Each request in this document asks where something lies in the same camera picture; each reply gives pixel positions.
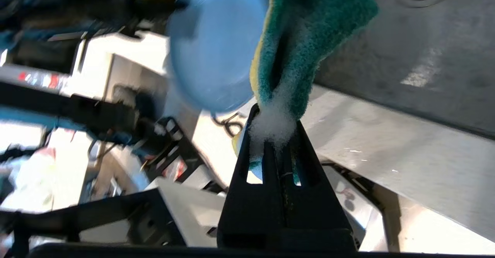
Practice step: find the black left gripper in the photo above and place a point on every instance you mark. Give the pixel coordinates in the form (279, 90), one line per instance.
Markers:
(123, 6)

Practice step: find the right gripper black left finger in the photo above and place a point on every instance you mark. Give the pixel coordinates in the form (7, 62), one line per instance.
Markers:
(251, 211)

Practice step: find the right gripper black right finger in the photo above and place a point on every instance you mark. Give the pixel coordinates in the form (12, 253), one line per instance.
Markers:
(317, 215)

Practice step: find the grey-blue plate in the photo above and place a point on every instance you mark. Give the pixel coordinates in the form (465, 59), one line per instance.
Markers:
(216, 49)

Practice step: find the green and yellow sponge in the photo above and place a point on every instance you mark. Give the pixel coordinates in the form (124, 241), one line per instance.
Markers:
(309, 26)

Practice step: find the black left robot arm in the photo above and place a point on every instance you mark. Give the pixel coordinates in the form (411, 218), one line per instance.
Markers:
(96, 113)

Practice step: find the stainless steel sink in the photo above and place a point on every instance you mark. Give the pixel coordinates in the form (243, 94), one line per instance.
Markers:
(425, 57)

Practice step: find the black monitor screen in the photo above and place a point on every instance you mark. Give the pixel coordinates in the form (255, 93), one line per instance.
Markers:
(42, 55)

